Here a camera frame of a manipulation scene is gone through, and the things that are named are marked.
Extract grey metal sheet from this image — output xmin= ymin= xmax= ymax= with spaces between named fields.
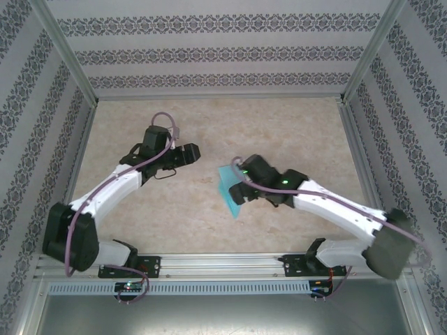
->
xmin=34 ymin=278 xmax=427 ymax=335

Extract small circuit board orange light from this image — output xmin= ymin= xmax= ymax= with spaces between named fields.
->
xmin=309 ymin=278 xmax=335 ymax=292

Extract small circuit board green light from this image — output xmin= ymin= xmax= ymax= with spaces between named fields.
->
xmin=115 ymin=281 xmax=144 ymax=292

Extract aluminium table side rail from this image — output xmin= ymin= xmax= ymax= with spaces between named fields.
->
xmin=48 ymin=103 xmax=98 ymax=255
xmin=337 ymin=97 xmax=388 ymax=219

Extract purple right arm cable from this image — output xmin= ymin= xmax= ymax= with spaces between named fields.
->
xmin=231 ymin=156 xmax=432 ymax=301

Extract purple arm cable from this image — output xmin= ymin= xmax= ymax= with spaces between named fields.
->
xmin=65 ymin=111 xmax=179 ymax=305
xmin=231 ymin=156 xmax=432 ymax=301

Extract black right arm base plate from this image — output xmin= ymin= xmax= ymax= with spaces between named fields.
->
xmin=282 ymin=253 xmax=347 ymax=278

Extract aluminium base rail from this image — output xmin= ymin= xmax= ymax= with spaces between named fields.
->
xmin=34 ymin=253 xmax=411 ymax=280

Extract slotted grey cable duct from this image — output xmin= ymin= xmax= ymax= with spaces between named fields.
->
xmin=47 ymin=281 xmax=314 ymax=296

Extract aluminium frame post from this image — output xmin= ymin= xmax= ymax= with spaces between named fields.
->
xmin=340 ymin=0 xmax=408 ymax=105
xmin=29 ymin=0 xmax=99 ymax=107

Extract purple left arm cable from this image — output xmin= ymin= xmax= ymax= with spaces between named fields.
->
xmin=65 ymin=111 xmax=179 ymax=305

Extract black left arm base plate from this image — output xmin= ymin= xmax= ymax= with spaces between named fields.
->
xmin=97 ymin=255 xmax=162 ymax=279

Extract lower aluminium frame bar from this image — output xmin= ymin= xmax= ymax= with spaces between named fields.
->
xmin=12 ymin=275 xmax=50 ymax=335
xmin=397 ymin=275 xmax=436 ymax=335

